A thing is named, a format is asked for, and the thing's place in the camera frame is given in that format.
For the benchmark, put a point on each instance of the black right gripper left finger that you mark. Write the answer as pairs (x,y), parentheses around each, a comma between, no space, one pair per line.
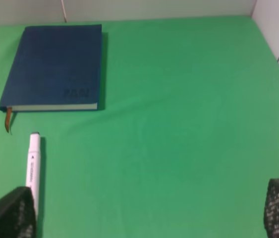
(17,214)

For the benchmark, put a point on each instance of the white marker pen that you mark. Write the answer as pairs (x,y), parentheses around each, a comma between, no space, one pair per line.
(33,168)

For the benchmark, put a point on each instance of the dark blue notebook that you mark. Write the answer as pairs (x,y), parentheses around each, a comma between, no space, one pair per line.
(56,68)

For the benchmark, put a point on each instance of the green tablecloth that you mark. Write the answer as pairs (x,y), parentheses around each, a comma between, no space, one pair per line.
(184,146)

